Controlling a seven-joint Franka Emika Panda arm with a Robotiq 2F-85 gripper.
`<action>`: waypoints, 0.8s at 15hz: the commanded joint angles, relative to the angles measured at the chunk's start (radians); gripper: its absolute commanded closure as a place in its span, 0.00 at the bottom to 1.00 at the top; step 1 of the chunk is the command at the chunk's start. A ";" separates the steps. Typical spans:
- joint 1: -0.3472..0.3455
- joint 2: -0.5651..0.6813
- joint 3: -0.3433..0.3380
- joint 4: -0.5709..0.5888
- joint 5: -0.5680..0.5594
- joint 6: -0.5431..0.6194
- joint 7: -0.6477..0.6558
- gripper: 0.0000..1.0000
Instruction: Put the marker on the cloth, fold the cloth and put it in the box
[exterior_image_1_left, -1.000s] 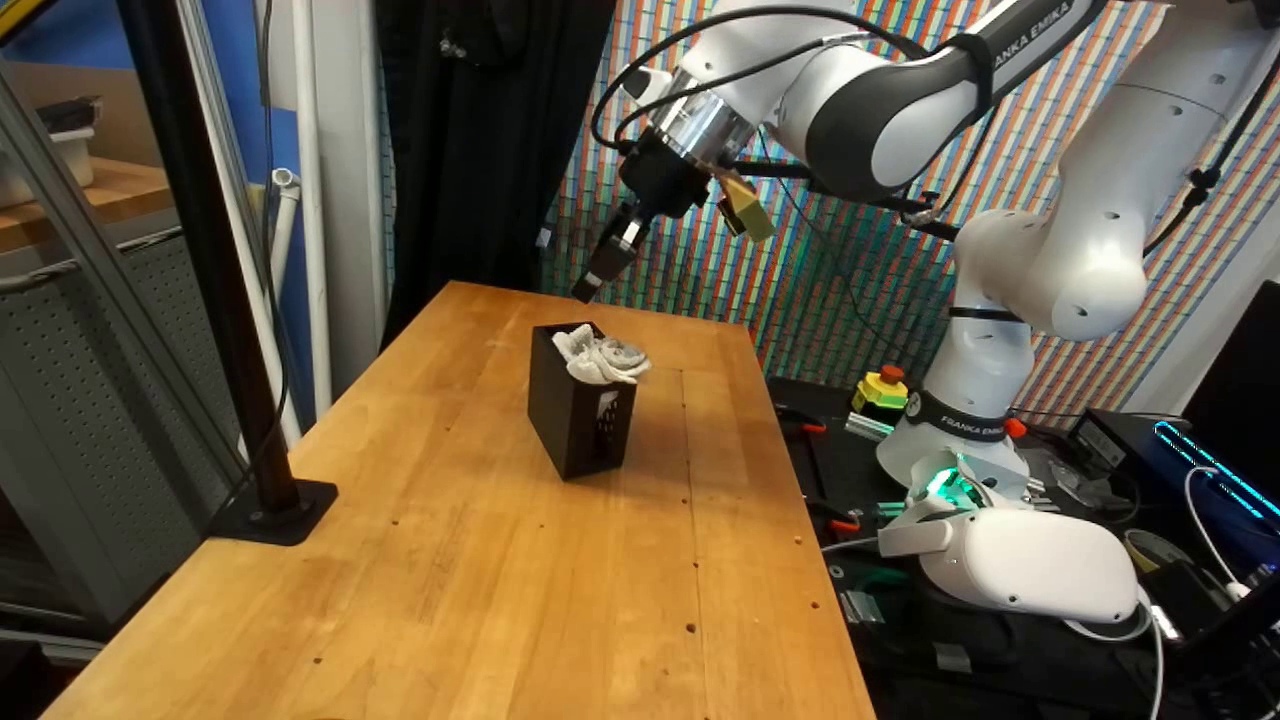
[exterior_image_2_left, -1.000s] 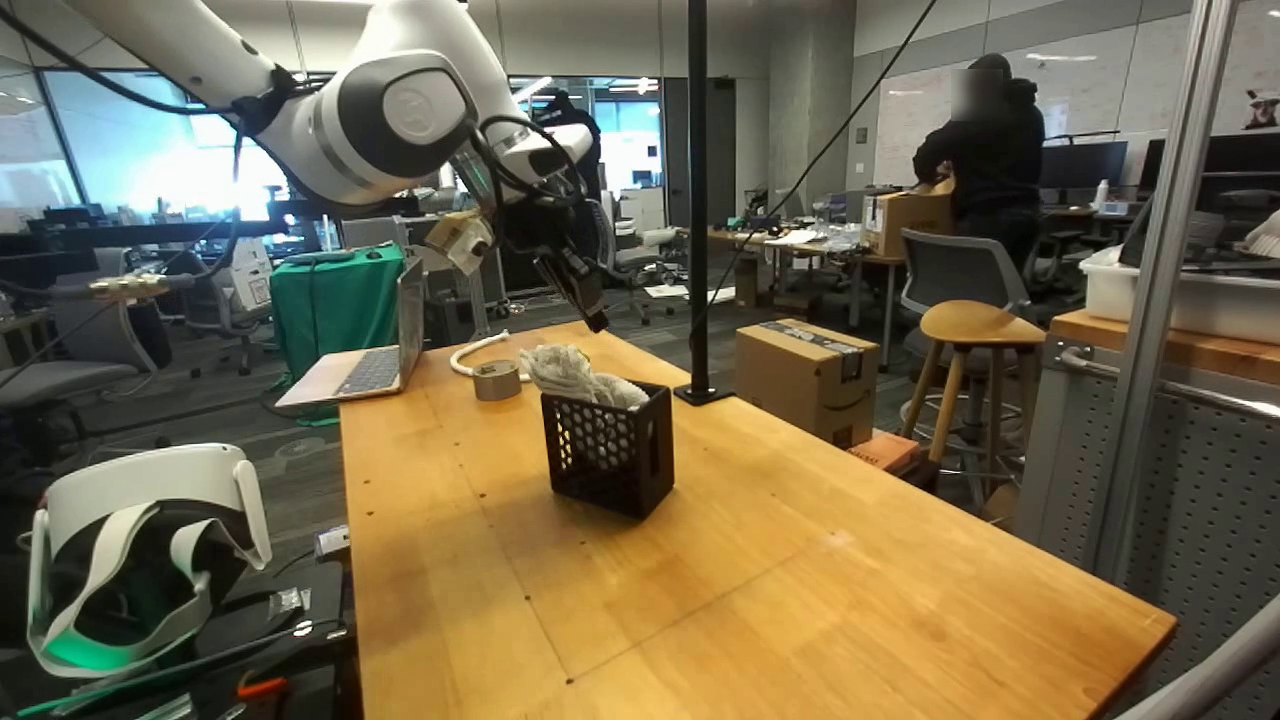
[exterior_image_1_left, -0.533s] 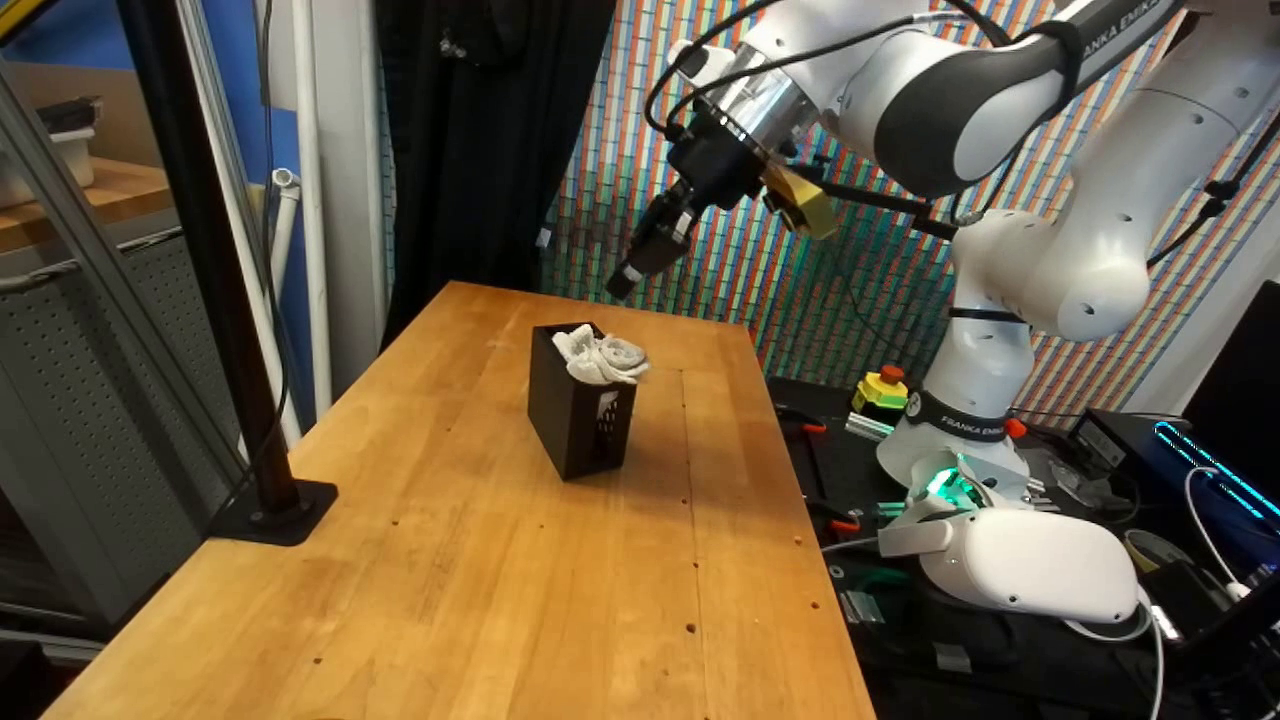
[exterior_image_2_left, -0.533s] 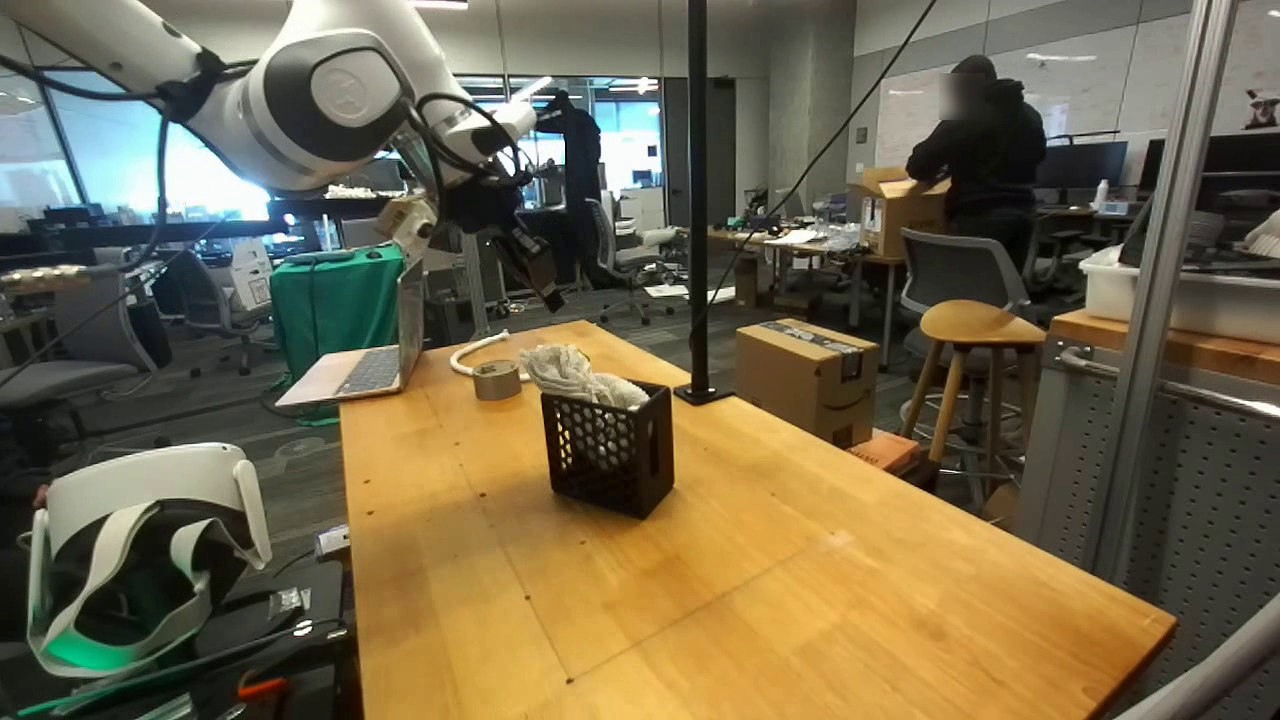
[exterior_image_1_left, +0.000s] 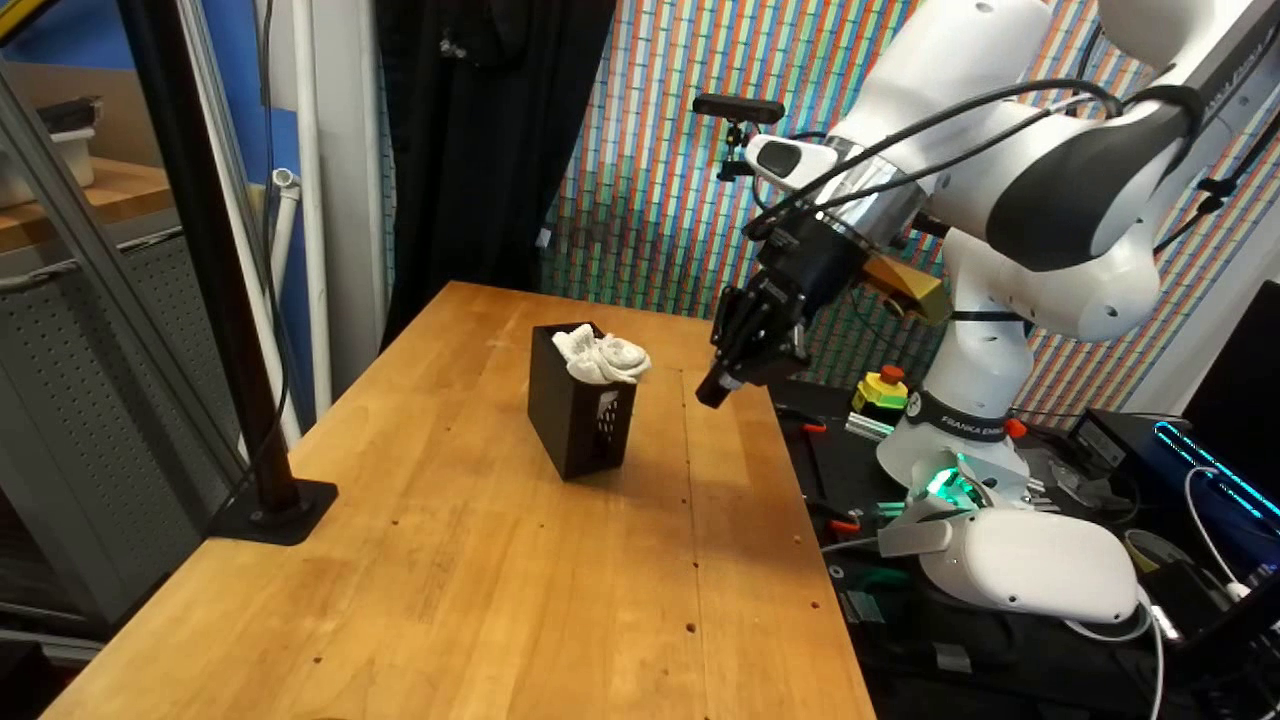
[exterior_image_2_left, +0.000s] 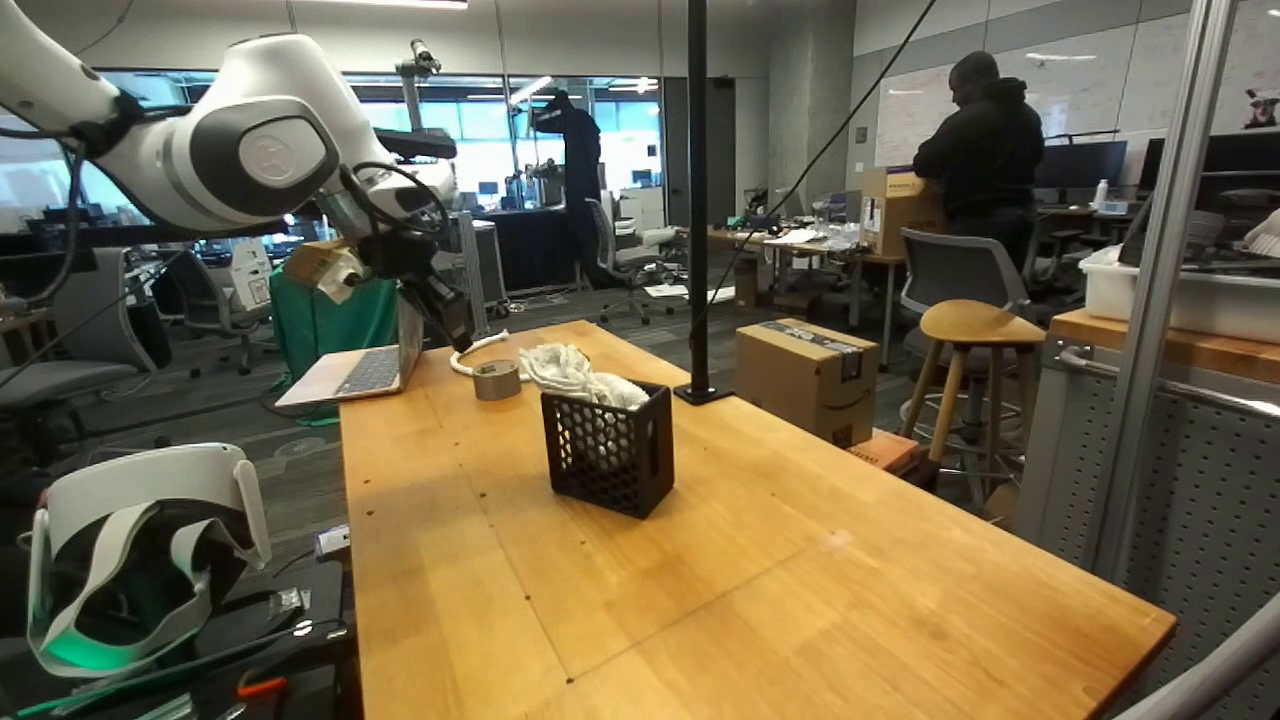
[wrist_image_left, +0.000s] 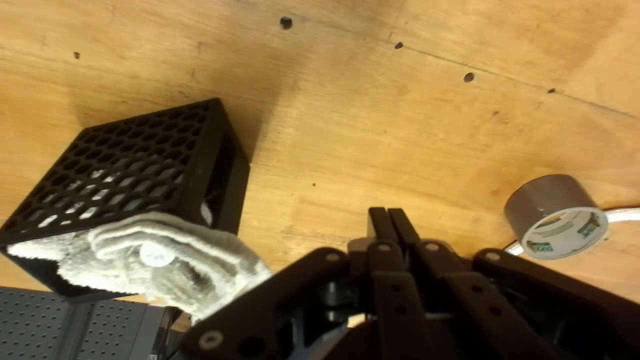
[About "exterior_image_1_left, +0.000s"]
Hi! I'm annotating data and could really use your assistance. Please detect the blue crate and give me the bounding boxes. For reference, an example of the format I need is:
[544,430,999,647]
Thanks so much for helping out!
[1147,412,1280,581]

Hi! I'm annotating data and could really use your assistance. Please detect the white cable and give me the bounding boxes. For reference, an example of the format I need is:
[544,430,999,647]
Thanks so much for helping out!
[1176,464,1259,606]

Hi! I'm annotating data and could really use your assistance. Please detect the black pole stand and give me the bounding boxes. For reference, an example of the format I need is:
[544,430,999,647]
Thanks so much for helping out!
[112,0,339,546]

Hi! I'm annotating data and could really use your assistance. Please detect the black curtain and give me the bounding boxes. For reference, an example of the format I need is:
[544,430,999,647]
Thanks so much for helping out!
[370,0,621,351]

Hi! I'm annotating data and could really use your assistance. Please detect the wooden shelf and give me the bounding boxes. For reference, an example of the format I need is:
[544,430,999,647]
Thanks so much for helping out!
[0,152,174,259]

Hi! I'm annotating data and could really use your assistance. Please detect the white cloth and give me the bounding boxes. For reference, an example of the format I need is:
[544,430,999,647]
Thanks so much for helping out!
[546,320,657,390]

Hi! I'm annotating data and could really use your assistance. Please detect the yellow red emergency stop button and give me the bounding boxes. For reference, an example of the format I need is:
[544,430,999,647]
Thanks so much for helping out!
[846,358,916,429]

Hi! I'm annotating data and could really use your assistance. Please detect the white VR headset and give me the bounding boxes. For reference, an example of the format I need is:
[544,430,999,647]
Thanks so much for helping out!
[871,503,1152,630]

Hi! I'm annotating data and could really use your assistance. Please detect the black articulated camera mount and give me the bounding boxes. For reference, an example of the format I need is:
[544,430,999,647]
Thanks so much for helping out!
[710,123,765,184]

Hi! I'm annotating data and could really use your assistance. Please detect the black perforated box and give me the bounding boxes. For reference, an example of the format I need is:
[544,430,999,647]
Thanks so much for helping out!
[522,317,644,484]

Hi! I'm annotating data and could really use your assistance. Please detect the black bar camera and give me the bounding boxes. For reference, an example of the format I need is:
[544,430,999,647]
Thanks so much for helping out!
[686,87,791,128]

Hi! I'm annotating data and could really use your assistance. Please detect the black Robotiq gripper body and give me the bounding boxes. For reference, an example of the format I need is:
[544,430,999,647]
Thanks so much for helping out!
[751,210,871,325]

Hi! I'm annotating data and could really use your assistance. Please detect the grey perforated metal panel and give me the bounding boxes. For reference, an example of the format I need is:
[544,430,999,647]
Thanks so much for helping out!
[0,225,247,630]

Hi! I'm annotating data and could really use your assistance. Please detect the olive wrist camera block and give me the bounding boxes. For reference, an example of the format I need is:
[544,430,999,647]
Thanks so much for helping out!
[854,248,958,327]

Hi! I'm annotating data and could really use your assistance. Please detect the colourful patterned backdrop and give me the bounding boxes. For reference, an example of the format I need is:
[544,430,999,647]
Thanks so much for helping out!
[535,0,1280,430]

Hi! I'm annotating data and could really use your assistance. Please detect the teal white small device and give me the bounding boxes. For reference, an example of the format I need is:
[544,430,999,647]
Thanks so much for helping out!
[916,446,999,523]

